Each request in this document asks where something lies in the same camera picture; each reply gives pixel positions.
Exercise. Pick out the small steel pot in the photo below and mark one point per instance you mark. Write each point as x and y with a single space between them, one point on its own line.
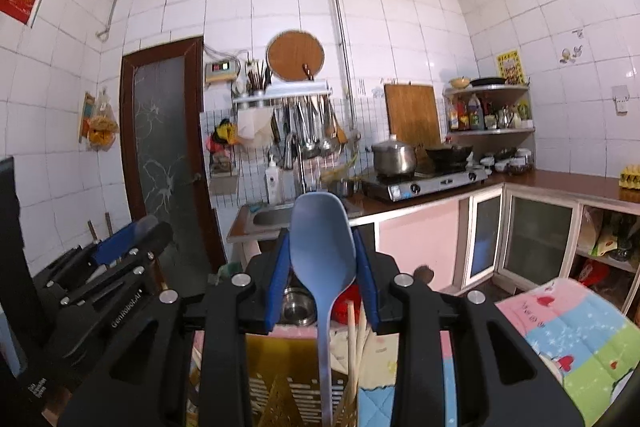
351 187

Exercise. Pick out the hanging plastic bag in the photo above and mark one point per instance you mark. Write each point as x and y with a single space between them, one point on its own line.
102 124

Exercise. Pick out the steel gas stove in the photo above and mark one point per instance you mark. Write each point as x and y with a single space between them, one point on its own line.
425 184

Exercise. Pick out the wooden stick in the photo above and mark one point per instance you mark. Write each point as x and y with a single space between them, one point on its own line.
91 227
108 224

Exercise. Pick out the white soap pump bottle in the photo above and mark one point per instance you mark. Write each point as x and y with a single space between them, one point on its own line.
273 182

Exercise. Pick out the gold perforated utensil holder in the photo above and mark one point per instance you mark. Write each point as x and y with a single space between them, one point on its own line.
280 357

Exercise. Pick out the yellow wall poster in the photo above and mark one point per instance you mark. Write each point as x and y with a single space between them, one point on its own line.
510 67

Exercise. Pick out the wall sticker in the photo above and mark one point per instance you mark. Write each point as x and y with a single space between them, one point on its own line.
572 49

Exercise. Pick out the ceramic bowl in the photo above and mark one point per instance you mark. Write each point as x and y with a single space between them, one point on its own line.
459 83

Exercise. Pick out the steel corner shelf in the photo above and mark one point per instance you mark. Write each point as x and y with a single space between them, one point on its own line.
492 134

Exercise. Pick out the round wooden cutting board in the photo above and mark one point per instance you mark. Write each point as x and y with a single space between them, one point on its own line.
295 54

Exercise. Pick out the brown framed glass door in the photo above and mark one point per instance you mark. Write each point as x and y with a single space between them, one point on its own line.
160 132

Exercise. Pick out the steel kitchen sink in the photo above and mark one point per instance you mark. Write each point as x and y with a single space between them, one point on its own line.
265 219

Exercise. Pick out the steel cooking pot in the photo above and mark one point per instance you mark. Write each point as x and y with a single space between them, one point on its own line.
394 157

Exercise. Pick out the white hanging cloth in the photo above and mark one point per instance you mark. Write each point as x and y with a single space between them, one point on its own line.
254 127

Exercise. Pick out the steel basin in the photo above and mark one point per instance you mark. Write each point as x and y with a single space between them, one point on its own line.
297 307

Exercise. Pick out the black wok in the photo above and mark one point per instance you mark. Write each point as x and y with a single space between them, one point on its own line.
449 156

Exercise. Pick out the row of hanging steel utensils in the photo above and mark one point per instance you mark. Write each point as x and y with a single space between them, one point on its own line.
312 127

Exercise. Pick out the black frying pan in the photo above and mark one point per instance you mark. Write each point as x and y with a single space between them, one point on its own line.
489 81

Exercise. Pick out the wooden chopstick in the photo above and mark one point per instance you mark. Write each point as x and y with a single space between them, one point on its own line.
361 352
352 347

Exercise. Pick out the colourful hanging bags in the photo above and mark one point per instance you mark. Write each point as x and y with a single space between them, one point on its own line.
222 137

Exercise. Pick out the cup of chopsticks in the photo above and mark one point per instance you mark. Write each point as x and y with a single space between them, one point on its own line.
257 77

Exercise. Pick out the light blue spoon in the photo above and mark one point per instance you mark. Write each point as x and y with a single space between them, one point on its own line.
322 237

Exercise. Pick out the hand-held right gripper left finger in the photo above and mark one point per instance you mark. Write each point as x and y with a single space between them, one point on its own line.
280 277

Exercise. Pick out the cartoon printed blanket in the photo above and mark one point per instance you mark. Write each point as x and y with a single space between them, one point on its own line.
560 337

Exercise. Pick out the wall electrical box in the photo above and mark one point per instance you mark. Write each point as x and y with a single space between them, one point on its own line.
221 71

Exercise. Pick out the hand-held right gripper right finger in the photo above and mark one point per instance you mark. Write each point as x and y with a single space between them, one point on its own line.
367 282

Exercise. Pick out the rectangular wooden cutting board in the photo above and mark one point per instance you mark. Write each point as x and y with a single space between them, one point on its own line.
412 114

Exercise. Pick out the yellow egg carton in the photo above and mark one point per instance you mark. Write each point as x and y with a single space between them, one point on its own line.
631 177

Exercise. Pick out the steel wall rack shelf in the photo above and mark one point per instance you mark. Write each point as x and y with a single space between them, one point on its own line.
280 93

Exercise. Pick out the grey wall pipe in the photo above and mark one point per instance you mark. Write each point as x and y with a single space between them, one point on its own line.
342 37

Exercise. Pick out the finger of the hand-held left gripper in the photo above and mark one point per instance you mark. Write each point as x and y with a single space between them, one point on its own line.
125 287
120 242

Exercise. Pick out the kitchen base cabinets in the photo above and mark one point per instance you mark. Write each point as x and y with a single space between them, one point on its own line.
525 242

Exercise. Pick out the red plastic basin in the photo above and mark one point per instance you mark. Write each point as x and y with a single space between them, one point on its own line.
342 304

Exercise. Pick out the white wall socket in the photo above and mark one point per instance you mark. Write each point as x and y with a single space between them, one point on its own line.
620 101

